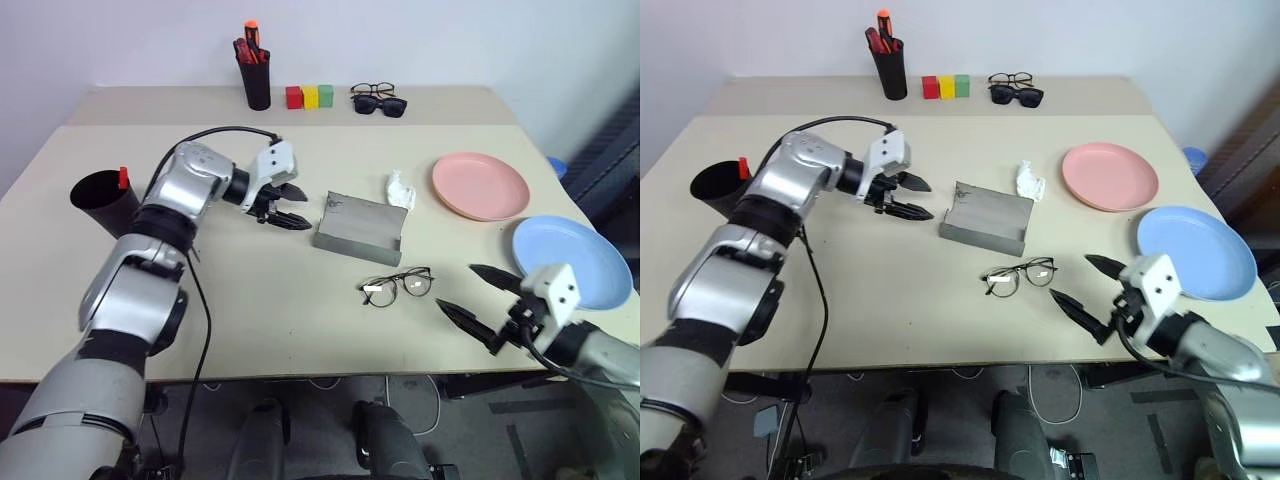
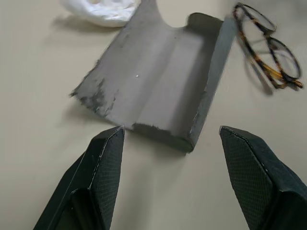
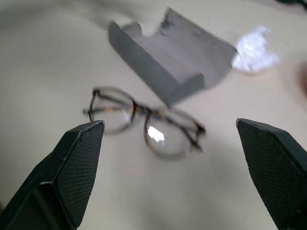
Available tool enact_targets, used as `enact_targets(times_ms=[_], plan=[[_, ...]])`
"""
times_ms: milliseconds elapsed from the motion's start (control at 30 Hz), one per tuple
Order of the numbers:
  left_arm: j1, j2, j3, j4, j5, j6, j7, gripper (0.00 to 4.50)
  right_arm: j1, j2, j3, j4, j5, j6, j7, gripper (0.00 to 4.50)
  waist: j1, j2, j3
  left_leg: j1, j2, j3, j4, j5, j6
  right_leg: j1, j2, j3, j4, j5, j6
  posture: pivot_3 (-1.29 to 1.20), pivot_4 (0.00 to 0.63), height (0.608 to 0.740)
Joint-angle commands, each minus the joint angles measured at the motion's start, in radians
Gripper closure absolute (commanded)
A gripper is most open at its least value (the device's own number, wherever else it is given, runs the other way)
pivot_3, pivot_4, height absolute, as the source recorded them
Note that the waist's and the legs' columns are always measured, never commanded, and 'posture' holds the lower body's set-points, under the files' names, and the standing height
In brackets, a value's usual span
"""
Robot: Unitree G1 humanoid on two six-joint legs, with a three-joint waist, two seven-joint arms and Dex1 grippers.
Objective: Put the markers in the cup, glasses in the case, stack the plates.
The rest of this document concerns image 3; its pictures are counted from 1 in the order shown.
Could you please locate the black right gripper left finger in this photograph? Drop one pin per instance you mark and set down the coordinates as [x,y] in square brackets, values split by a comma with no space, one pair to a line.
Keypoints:
[72,172]

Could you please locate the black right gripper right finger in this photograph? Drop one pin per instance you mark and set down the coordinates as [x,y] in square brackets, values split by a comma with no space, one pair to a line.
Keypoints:
[275,167]

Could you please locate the grey open glasses case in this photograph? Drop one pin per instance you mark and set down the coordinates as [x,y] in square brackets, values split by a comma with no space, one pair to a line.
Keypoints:
[163,60]

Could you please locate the tortoiseshell eyeglasses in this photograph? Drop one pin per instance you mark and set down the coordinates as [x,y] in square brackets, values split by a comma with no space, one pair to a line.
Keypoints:
[134,112]

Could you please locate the crumpled white paper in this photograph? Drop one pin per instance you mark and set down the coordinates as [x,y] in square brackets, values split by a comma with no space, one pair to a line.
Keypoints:
[254,51]

